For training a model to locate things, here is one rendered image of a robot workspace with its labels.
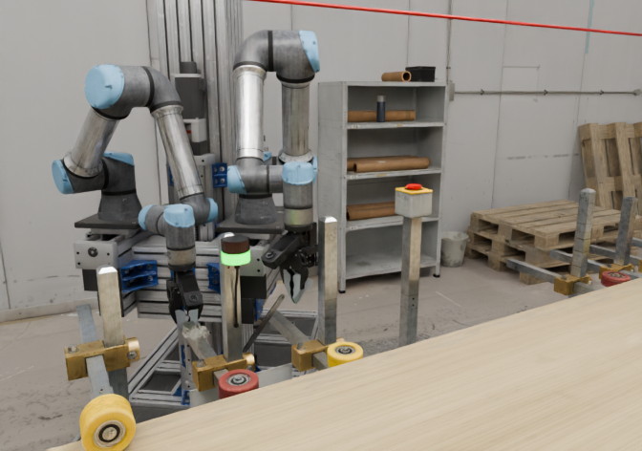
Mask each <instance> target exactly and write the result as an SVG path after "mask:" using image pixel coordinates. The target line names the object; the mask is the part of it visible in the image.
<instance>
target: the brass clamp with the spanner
mask: <svg viewBox="0 0 642 451"><path fill-rule="evenodd" d="M197 363H198V361H194V362H192V373H193V382H194V384H195V385H196V387H197V389H198V391H199V392H201V391H205V390H208V389H212V388H215V387H216V386H215V384H214V375H213V373H214V372H217V371H221V370H224V369H227V371H228V372H230V371H233V370H250V371H251V372H253V373H254V372H255V361H254V357H253V355H252V353H251V352H246V353H243V358H242V359H238V360H234V361H230V362H228V361H227V360H226V359H225V357H224V355H223V354H221V355H217V356H213V357H210V358H206V359H205V360H204V363H205V364H206V365H205V366H204V367H202V368H199V367H197V366H196V365H197Z"/></svg>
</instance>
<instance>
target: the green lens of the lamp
mask: <svg viewBox="0 0 642 451"><path fill-rule="evenodd" d="M249 261H250V250H249V251H248V252H247V253H244V254H237V255H229V254H224V253H223V252H222V263H223V264H226V265H231V266H237V265H243V264H246V263H248V262H249Z"/></svg>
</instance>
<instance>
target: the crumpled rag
mask: <svg viewBox="0 0 642 451"><path fill-rule="evenodd" d="M182 334H183V336H184V337H190V338H191V339H193V340H194V339H196V340H197V339H198V340H200V341H201V340H202V338H203V337H205V338H207V336H208V335H209V334H210V332H209V331H208V330H207V329H206V326H201V325H200V323H199V322H197V323H196V326H194V327H193V328H192V329H188V328H183V330H182Z"/></svg>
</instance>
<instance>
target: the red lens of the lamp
mask: <svg viewBox="0 0 642 451"><path fill-rule="evenodd" d="M247 238H248V237H247ZM249 250H250V247H249V238H248V240H247V241H245V242H241V243H226V242H223V238H222V239H221V251H222V252H224V253H231V254H235V253H243V252H247V251H249Z"/></svg>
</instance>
